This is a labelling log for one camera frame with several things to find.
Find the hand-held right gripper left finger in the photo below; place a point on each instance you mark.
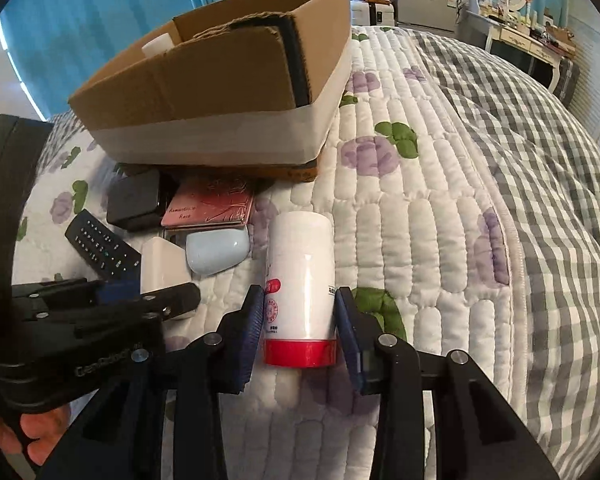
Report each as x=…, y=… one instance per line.
x=250, y=332

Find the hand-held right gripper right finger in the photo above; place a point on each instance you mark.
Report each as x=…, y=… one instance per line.
x=349, y=340

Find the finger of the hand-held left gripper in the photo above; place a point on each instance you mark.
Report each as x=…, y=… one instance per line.
x=120, y=291
x=180, y=297

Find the white bottle with red cap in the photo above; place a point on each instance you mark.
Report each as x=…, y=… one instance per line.
x=300, y=270

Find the cardboard box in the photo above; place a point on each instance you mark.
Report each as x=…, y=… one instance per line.
x=205, y=90

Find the person's left hand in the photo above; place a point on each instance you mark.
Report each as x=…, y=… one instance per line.
x=42, y=430

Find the white charger block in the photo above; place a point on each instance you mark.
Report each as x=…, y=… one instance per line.
x=162, y=265

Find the black remote control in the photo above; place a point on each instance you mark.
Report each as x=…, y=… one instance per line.
x=97, y=245

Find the black power adapter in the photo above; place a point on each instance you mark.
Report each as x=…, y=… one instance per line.
x=135, y=200

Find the pink patterned case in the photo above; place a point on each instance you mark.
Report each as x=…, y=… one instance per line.
x=210, y=205

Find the white floral quilt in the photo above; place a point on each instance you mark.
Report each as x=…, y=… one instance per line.
x=420, y=240

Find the blue curtain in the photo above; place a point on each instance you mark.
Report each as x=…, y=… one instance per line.
x=80, y=10

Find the grey checked blanket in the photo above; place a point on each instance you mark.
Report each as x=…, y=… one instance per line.
x=555, y=210

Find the dark suitcase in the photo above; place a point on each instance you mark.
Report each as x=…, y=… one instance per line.
x=566, y=80

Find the grey cabinet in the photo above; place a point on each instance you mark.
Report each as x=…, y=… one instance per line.
x=427, y=6

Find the white dressing table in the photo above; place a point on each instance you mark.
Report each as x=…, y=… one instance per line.
x=522, y=42

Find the white louvered door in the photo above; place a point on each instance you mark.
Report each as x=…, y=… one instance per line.
x=597, y=75

